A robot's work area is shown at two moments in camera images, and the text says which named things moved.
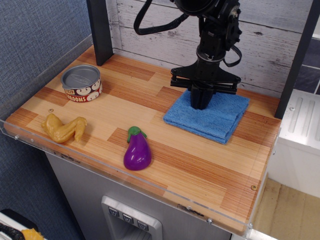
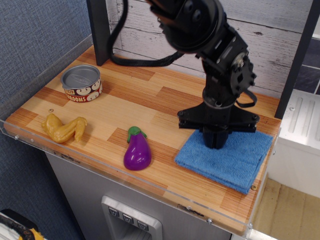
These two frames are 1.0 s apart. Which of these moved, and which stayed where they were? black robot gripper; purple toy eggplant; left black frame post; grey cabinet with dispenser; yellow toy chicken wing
Moved: black robot gripper
Stayed: grey cabinet with dispenser; purple toy eggplant; left black frame post; yellow toy chicken wing
